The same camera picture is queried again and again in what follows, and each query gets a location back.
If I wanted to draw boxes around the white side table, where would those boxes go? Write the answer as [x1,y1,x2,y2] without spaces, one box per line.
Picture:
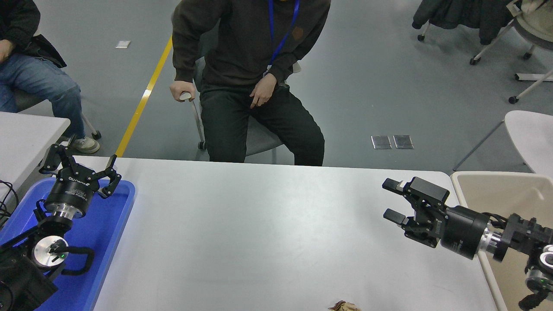
[0,111,71,203]

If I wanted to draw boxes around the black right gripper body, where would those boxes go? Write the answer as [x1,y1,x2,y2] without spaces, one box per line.
[441,206,491,260]

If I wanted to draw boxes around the black cables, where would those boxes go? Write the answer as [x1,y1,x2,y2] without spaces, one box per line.
[0,179,20,227]

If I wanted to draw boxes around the dark jacket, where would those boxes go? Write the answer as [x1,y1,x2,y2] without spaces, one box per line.
[412,0,525,45]

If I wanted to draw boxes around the person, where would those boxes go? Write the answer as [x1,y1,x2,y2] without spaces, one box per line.
[170,0,331,167]
[0,0,101,154]

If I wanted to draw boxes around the blue lanyard with badge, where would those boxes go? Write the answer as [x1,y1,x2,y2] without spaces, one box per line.
[264,0,300,78]

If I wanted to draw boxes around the blue plastic tray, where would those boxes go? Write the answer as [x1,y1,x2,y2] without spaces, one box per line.
[0,177,137,311]

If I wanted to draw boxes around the large pale plastic bin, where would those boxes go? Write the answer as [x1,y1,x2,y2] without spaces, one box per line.
[451,171,553,311]

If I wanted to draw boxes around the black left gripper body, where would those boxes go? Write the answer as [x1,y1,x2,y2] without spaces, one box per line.
[44,166,101,214]

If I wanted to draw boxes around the person's right hand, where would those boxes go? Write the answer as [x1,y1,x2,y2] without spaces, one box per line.
[170,81,197,103]

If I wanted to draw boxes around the yellow floor tape line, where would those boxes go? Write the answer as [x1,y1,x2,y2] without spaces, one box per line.
[115,37,173,157]

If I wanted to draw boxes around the person's left hand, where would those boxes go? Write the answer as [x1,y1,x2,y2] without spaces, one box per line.
[250,73,278,108]

